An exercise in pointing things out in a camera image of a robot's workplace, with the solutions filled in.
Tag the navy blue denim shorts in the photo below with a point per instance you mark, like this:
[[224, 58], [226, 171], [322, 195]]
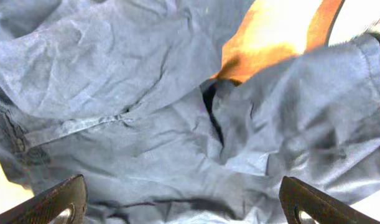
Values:
[[189, 111]]

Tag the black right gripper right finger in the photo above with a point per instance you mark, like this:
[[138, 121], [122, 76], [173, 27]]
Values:
[[303, 203]]

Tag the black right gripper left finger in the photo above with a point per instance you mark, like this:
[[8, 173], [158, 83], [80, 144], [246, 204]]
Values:
[[65, 202]]

